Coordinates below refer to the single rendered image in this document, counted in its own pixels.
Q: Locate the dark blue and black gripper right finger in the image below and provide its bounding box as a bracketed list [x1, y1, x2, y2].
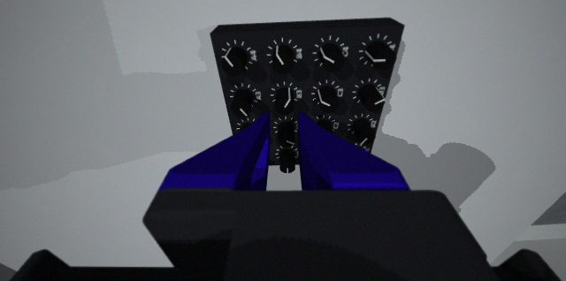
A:
[297, 111, 410, 191]

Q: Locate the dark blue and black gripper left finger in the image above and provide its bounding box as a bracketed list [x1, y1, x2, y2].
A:
[157, 112, 271, 192]

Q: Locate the black knob box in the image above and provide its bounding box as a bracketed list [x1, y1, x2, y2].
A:
[210, 18, 404, 173]

